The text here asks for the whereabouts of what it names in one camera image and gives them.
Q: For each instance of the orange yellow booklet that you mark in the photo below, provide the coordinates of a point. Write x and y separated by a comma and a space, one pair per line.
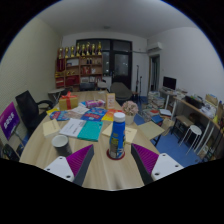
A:
109, 115

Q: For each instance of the wooden shelf unit with trophies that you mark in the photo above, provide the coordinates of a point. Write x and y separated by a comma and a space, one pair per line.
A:
78, 66

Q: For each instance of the white wall air conditioner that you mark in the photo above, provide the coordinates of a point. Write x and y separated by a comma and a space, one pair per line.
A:
154, 47

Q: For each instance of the purple sign board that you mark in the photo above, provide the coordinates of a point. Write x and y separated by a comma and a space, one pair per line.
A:
9, 120

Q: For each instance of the blue drink bottle white cap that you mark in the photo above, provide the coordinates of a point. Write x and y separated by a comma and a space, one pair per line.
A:
117, 136

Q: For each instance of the piles of books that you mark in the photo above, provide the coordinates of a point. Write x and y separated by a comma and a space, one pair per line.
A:
155, 101

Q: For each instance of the black computer monitor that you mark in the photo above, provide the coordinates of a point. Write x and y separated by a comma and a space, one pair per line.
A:
169, 83

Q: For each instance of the dark grey armchair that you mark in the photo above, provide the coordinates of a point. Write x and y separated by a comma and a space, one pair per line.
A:
120, 91

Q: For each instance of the small wooden side table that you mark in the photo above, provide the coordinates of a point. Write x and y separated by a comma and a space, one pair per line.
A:
151, 129

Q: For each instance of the flat round red coaster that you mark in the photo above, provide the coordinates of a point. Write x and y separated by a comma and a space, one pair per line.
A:
108, 155

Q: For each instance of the blue patterned booklet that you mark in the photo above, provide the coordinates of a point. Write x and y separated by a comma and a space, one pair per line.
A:
60, 115

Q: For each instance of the white printed paper sheet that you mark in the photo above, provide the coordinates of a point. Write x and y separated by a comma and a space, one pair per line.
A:
71, 127

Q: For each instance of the blue and red booklet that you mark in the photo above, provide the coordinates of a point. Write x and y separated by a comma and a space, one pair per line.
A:
93, 115

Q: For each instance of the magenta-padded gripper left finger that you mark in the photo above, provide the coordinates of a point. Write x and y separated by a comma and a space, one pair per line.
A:
78, 160

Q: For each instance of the pink packet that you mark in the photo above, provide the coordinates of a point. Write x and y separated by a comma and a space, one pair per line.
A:
95, 103

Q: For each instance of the black mug white inside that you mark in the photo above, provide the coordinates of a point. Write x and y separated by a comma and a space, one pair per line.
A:
62, 146

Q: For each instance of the cluttered wooden side desk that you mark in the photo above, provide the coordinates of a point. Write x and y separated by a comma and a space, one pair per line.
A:
200, 105

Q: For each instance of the small round grey table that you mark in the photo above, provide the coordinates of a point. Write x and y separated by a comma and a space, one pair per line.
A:
56, 91

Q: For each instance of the black bag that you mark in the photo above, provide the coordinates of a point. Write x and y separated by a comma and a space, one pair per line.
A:
10, 152

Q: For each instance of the pink flowers in white pot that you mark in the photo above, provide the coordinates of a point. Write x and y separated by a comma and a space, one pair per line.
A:
130, 108

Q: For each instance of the small beige envelope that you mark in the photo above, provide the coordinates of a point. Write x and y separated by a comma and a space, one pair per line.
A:
51, 127

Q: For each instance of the yellow gift box red ribbon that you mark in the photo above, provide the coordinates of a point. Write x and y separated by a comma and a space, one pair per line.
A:
68, 101

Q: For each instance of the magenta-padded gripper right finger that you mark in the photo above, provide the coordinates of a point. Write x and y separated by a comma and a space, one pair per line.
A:
146, 159

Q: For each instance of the dark glass door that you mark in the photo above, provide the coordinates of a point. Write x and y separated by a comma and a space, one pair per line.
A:
120, 63

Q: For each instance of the orange standing card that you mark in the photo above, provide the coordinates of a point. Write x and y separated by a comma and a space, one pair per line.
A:
110, 101

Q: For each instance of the large beige envelope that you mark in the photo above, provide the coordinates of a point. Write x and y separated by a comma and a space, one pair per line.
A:
130, 134

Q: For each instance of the black office chair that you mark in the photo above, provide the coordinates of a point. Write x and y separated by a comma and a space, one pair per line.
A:
28, 108

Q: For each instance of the white round stool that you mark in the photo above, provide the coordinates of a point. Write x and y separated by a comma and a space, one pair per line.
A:
194, 130

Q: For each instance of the teal notebook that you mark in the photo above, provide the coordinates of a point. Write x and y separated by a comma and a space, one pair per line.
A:
90, 130

